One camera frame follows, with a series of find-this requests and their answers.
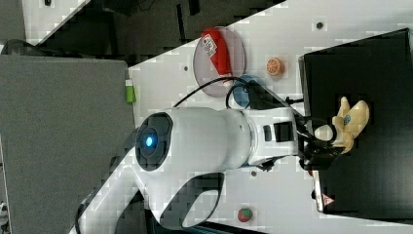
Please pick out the red strawberry toy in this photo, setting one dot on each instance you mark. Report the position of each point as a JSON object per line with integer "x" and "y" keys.
{"x": 245, "y": 214}

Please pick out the blue bowl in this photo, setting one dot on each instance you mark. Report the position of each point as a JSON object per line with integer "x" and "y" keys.
{"x": 240, "y": 94}

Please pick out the green marker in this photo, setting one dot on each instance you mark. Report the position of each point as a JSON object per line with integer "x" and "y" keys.
{"x": 130, "y": 93}

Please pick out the grey round plate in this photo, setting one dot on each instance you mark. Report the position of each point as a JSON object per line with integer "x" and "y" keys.
{"x": 204, "y": 70}

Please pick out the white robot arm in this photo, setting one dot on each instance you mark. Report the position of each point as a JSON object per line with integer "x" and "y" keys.
{"x": 180, "y": 157}

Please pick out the orange slice toy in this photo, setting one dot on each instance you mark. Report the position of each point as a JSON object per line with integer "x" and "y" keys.
{"x": 275, "y": 67}

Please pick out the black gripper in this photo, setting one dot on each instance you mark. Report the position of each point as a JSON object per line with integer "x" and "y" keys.
{"x": 315, "y": 143}

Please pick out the grey partition panel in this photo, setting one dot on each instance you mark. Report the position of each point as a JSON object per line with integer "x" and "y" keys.
{"x": 62, "y": 120}

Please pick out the red plush ketchup bottle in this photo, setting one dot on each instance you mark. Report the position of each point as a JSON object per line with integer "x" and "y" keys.
{"x": 215, "y": 47}

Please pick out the yellow plush banana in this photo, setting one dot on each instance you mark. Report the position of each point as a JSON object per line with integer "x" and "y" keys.
{"x": 347, "y": 124}

